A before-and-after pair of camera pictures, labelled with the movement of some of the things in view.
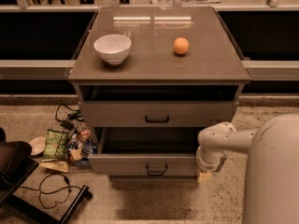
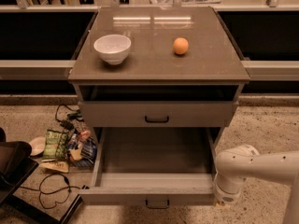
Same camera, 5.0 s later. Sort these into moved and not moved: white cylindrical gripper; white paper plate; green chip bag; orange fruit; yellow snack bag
Moved: white cylindrical gripper
Not moved: yellow snack bag; white paper plate; orange fruit; green chip bag
